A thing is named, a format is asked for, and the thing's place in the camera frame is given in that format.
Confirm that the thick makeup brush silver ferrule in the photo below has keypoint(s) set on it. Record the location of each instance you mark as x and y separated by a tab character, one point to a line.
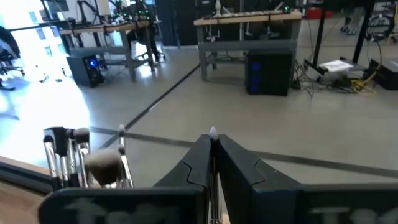
102	166

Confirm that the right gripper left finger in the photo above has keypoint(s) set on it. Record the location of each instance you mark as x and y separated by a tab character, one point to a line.
186	177

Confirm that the clear acrylic brush organizer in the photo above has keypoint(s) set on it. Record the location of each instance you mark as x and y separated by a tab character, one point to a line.
77	184

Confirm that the red box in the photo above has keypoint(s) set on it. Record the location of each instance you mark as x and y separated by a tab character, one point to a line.
318	13

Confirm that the black office chair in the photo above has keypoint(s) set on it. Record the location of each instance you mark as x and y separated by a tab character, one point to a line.
9	40

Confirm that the makeup brush with pale head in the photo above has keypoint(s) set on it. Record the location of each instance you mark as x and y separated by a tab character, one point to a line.
213	133

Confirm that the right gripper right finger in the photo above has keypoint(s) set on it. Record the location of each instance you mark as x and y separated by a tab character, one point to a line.
242	174

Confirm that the black equipment case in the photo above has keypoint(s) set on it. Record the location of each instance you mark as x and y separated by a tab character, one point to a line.
387	76

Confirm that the makeup brush with black head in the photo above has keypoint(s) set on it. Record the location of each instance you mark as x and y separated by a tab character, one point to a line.
60	140

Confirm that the black aluminium table frame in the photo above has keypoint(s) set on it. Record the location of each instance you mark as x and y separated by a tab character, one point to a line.
25	177

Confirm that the computer tower with blue light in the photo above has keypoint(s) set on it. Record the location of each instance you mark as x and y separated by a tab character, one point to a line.
84	70

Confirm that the person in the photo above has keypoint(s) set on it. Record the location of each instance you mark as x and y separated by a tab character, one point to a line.
154	43

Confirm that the wooden workbench grey legs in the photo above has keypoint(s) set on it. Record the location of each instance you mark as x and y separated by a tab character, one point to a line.
248	17
102	28

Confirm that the large black computer tower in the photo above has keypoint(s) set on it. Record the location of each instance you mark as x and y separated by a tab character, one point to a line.
270	74

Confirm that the white paper stack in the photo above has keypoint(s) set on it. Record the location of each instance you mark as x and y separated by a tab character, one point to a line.
335	65

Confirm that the black post stand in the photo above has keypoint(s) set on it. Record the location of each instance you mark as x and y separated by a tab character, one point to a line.
320	34

